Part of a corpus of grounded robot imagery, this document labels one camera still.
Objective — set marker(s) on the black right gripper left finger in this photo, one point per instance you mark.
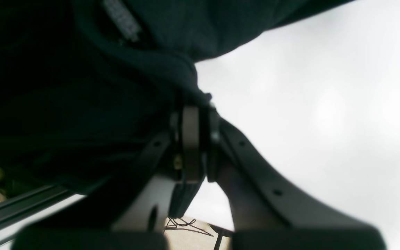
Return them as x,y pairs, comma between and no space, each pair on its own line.
129,211

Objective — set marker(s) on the black T-shirt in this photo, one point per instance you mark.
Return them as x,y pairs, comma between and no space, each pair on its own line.
78,100

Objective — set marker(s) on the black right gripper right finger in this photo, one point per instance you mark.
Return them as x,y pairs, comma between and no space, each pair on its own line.
268,211

